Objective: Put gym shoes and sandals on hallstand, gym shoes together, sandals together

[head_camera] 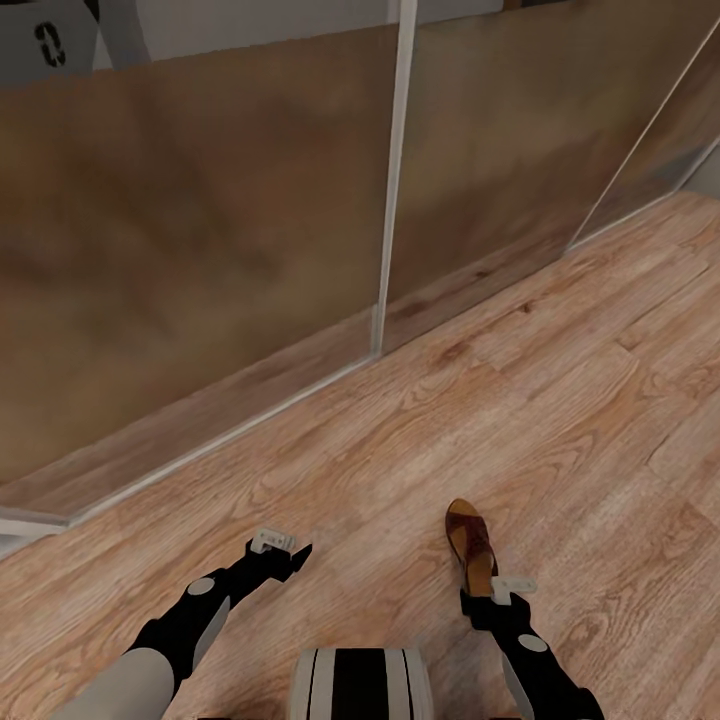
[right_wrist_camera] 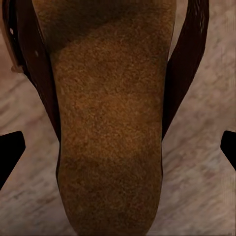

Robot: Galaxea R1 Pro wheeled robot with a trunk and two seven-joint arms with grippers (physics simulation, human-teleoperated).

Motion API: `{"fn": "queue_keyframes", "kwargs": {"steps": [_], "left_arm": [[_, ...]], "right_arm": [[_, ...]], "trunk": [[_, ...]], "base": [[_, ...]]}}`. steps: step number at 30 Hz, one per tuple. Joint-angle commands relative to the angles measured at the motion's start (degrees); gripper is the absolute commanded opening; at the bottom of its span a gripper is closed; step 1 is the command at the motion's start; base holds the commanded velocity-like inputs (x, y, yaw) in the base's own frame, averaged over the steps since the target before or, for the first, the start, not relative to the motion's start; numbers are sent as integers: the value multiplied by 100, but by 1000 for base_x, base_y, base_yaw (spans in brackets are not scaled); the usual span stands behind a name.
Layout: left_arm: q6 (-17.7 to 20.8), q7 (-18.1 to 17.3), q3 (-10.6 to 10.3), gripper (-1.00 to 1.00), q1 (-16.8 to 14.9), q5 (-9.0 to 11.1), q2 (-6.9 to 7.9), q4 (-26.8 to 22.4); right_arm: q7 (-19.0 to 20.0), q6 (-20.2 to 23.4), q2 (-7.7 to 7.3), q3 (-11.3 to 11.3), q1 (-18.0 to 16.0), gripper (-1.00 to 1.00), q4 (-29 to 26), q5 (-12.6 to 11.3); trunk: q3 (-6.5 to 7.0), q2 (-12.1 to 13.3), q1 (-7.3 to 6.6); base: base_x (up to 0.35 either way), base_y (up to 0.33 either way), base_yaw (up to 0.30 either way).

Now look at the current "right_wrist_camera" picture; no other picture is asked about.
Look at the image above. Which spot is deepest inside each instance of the sandal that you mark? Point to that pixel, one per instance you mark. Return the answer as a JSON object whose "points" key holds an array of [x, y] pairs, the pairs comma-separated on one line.
{"points": [[102, 72]]}

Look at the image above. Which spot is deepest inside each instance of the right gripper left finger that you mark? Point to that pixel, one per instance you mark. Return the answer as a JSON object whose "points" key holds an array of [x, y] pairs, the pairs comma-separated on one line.
{"points": [[12, 146]]}

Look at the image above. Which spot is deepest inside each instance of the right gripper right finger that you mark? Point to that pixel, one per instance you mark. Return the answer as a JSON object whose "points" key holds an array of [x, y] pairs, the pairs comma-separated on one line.
{"points": [[228, 146]]}

